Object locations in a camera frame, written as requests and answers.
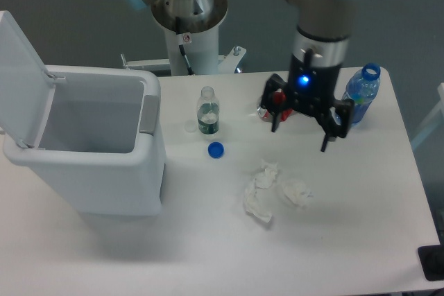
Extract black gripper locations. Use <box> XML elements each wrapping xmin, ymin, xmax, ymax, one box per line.
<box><xmin>261</xmin><ymin>56</ymin><xmax>355</xmax><ymax>153</ymax></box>

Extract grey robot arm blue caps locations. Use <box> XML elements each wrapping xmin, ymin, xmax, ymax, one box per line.
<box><xmin>127</xmin><ymin>0</ymin><xmax>357</xmax><ymax>143</ymax></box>

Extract white trash bin open lid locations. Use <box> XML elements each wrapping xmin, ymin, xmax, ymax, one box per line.
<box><xmin>1</xmin><ymin>11</ymin><xmax>166</xmax><ymax>216</ymax></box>

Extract crushed red soda can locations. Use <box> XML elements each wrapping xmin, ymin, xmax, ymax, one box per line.
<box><xmin>257</xmin><ymin>90</ymin><xmax>296</xmax><ymax>121</ymax></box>

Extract blue plastic bottle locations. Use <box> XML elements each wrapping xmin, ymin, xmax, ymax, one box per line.
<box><xmin>341</xmin><ymin>63</ymin><xmax>381</xmax><ymax>126</ymax></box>

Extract crumpled white paper upper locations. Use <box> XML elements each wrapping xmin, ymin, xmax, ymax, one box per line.
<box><xmin>253</xmin><ymin>159</ymin><xmax>278</xmax><ymax>189</ymax></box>

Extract crumpled white paper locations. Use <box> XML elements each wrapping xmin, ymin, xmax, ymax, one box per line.
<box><xmin>281</xmin><ymin>179</ymin><xmax>313</xmax><ymax>208</ymax></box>
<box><xmin>253</xmin><ymin>159</ymin><xmax>278</xmax><ymax>189</ymax></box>
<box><xmin>244</xmin><ymin>182</ymin><xmax>273</xmax><ymax>223</ymax></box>

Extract crumpled white paper right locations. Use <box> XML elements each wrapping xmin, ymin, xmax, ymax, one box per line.
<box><xmin>281</xmin><ymin>179</ymin><xmax>313</xmax><ymax>208</ymax></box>

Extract clear plastic bottle green label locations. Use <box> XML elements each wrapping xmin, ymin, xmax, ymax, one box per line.
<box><xmin>196</xmin><ymin>86</ymin><xmax>220</xmax><ymax>135</ymax></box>

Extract blue bottle cap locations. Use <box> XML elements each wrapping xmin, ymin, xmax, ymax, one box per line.
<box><xmin>207</xmin><ymin>141</ymin><xmax>225</xmax><ymax>159</ymax></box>

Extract crumpled white paper lower left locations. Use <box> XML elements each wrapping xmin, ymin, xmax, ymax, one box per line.
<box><xmin>244</xmin><ymin>182</ymin><xmax>273</xmax><ymax>223</ymax></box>

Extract white bottle cap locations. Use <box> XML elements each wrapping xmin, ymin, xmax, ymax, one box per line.
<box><xmin>184</xmin><ymin>121</ymin><xmax>196</xmax><ymax>133</ymax></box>

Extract black device at table corner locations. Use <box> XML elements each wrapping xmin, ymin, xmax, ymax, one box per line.
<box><xmin>417</xmin><ymin>245</ymin><xmax>443</xmax><ymax>281</ymax></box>

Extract white metal base frame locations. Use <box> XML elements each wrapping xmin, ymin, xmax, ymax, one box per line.
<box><xmin>120</xmin><ymin>46</ymin><xmax>247</xmax><ymax>73</ymax></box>

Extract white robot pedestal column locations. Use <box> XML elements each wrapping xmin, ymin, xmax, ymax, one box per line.
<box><xmin>151</xmin><ymin>0</ymin><xmax>229</xmax><ymax>76</ymax></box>

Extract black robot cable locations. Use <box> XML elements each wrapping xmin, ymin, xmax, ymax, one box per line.
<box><xmin>174</xmin><ymin>16</ymin><xmax>194</xmax><ymax>76</ymax></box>

